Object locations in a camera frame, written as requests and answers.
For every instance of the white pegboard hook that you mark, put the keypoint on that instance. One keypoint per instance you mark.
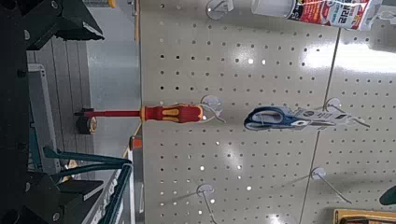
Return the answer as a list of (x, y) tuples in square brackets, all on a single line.
[(205, 191), (320, 174), (214, 104), (216, 6), (333, 103)]

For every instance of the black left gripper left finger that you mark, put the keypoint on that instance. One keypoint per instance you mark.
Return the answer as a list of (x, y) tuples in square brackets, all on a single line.
[(46, 202)]

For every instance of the yellow grey bar clamp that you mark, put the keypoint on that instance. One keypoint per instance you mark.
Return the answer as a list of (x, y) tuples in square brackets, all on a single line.
[(102, 2)]

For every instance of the cream perforated pegboard panel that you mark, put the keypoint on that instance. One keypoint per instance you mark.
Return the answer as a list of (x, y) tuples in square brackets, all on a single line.
[(249, 149)]

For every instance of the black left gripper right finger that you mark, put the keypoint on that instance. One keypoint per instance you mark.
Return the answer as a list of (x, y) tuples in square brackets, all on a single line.
[(71, 21)]

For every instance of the red white sealant cartridge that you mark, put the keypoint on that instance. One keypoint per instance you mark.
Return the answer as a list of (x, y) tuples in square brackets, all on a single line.
[(323, 12)]

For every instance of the small orange block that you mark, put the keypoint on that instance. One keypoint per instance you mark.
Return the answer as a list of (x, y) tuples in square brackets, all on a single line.
[(135, 143)]

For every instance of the red yellow screwdriver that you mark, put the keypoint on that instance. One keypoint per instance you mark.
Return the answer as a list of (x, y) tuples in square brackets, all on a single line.
[(174, 113)]

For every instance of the dark rounded object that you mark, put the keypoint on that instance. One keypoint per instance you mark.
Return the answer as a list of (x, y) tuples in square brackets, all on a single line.
[(389, 196)]

